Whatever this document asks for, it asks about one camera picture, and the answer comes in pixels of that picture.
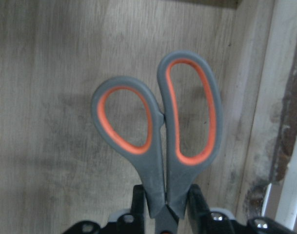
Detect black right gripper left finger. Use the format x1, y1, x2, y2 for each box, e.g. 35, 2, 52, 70
64, 185, 145, 234

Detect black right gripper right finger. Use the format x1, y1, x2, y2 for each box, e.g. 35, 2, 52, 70
188, 184, 295, 234

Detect grey orange scissors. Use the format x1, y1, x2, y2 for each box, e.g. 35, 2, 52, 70
91, 50, 223, 234

